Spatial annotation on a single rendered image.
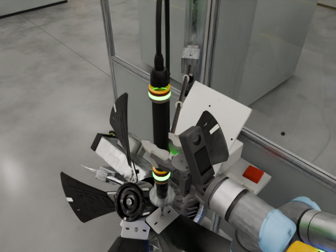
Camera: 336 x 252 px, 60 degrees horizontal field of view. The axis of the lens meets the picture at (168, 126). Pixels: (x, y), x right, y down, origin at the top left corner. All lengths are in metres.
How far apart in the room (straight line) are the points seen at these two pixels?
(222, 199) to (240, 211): 0.04
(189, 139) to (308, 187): 1.01
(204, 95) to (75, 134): 2.11
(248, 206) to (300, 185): 0.96
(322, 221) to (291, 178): 0.87
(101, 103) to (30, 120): 0.76
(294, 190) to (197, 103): 0.69
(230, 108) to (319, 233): 0.56
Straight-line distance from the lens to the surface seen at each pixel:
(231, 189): 0.58
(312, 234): 0.67
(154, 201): 0.81
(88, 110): 3.33
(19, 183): 2.80
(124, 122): 0.96
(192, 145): 0.57
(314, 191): 1.51
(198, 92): 1.14
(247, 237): 0.59
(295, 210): 0.71
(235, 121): 1.06
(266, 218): 0.56
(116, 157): 1.18
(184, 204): 1.01
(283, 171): 1.52
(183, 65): 1.21
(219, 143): 0.79
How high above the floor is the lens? 1.98
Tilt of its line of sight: 41 degrees down
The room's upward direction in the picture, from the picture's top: straight up
